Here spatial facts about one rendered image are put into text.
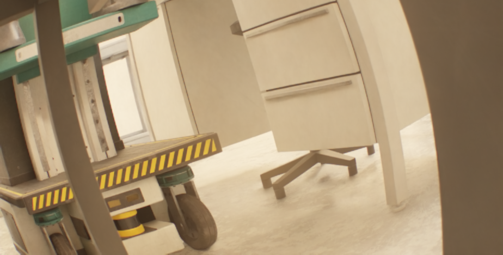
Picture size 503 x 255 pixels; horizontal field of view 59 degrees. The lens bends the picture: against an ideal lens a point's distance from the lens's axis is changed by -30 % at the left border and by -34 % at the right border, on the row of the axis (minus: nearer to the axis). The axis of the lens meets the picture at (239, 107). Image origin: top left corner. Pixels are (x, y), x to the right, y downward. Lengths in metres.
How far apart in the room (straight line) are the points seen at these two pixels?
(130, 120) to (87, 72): 3.26
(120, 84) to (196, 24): 2.62
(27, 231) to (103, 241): 0.90
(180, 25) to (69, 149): 1.77
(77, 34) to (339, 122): 0.74
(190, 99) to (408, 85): 1.10
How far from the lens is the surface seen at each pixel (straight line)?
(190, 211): 1.60
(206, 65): 2.42
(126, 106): 5.00
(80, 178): 0.68
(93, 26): 1.58
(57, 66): 0.68
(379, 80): 1.36
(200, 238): 1.62
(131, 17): 1.64
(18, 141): 1.80
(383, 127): 1.37
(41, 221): 1.44
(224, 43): 2.46
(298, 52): 1.61
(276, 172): 2.33
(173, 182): 1.59
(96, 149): 1.74
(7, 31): 1.48
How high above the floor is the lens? 0.45
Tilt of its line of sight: 3 degrees down
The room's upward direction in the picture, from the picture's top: 16 degrees counter-clockwise
